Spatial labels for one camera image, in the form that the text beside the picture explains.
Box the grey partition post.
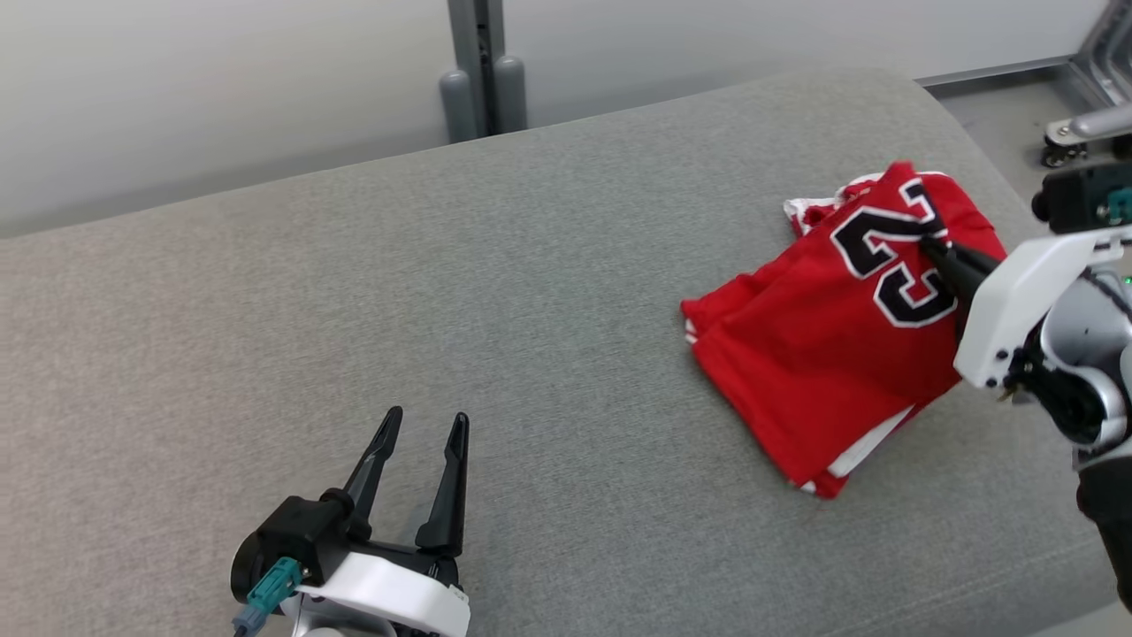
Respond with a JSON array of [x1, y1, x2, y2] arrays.
[[447, 0, 505, 138]]

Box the grey stand foot with caster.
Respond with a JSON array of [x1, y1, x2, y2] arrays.
[[1041, 104, 1132, 171]]

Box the teal left camera connector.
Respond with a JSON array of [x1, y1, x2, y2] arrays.
[[233, 557, 303, 636]]

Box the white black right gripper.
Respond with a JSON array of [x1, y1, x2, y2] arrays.
[[918, 225, 1132, 392]]

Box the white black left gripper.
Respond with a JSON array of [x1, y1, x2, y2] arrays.
[[230, 406, 472, 637]]

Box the grey partition base rail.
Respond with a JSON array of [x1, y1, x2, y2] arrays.
[[915, 56, 1078, 89]]

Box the red basketball jersey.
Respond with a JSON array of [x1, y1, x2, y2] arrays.
[[679, 159, 1009, 496]]

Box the grey rounded post cap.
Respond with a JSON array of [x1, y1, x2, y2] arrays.
[[493, 56, 529, 134], [440, 69, 477, 144]]

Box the silver metal frame leg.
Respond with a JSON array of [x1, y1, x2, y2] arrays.
[[1066, 0, 1132, 111]]

